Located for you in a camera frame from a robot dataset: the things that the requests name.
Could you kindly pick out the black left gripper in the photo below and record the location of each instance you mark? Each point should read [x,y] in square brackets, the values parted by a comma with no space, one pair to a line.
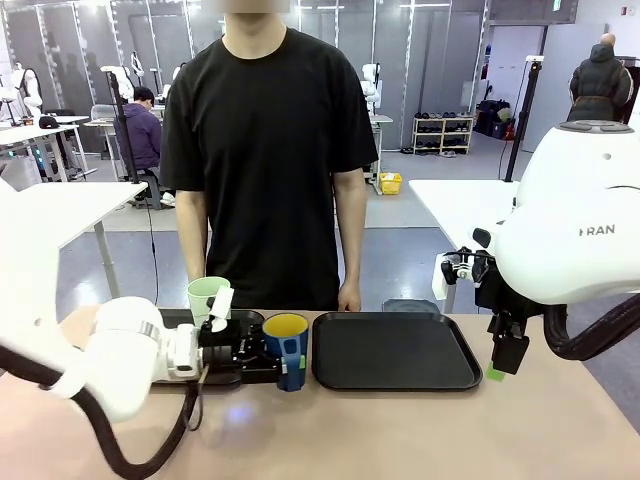
[225,357]

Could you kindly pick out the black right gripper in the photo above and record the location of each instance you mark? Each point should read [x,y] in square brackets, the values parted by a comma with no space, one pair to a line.
[510,312]

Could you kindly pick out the blue mug yellow inside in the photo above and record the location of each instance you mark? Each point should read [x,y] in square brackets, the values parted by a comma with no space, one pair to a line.
[287,330]

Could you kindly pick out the pale green plastic cup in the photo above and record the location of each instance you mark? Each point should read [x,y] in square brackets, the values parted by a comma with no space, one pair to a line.
[200,295]

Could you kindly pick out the person's left forearm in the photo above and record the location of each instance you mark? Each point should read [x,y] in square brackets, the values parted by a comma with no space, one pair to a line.
[350,225]

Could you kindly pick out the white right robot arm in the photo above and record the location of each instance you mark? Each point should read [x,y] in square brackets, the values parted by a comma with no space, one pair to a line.
[575,200]

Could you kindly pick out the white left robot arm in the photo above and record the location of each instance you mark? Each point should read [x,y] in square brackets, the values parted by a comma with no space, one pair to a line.
[125,350]

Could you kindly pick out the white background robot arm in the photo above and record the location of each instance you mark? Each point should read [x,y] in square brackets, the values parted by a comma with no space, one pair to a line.
[371,82]

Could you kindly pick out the person's right forearm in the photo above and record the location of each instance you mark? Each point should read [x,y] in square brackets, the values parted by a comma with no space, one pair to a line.
[191,235]

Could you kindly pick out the person's left hand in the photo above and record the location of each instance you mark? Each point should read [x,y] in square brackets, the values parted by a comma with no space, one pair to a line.
[350,297]

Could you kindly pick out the black plastic serving tray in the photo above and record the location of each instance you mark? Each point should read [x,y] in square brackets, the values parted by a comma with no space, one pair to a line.
[395,350]
[245,316]

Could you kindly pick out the dark grey chair seat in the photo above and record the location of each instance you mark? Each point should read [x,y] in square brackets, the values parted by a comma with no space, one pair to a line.
[410,305]

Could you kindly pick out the white table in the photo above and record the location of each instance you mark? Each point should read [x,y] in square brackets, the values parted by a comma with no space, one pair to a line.
[100,205]
[460,210]

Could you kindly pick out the person in black t-shirt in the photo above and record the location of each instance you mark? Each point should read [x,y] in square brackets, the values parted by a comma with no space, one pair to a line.
[265,150]

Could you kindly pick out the yellow plastic basket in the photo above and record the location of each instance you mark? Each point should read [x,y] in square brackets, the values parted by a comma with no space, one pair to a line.
[391,183]

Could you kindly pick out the wooden shoe rack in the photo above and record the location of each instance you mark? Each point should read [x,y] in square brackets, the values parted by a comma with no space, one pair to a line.
[442,135]

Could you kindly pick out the black pole with lamp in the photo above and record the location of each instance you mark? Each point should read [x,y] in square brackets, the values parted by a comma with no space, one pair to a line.
[520,125]

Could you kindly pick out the black bags pile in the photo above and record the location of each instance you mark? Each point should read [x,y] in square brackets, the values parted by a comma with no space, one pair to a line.
[492,120]

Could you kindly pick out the seated person purple hoodie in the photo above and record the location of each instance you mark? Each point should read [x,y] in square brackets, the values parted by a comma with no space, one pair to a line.
[142,135]

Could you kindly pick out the black tripod pole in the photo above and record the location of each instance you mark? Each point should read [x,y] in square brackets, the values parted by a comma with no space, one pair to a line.
[125,135]

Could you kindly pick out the standing person black jacket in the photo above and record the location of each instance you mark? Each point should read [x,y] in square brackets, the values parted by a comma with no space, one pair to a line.
[597,85]

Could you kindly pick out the white height-adjustable desk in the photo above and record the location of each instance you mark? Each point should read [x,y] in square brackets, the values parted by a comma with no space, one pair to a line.
[45,131]

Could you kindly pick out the black cap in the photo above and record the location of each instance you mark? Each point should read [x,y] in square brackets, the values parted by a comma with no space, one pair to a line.
[48,121]

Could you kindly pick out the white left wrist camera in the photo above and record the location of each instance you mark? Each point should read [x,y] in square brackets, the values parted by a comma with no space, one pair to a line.
[220,305]

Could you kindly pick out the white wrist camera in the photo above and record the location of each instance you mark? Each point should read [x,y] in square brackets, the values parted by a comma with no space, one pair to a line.
[447,277]
[220,305]

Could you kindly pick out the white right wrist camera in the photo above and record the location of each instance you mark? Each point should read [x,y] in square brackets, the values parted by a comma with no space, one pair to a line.
[447,277]

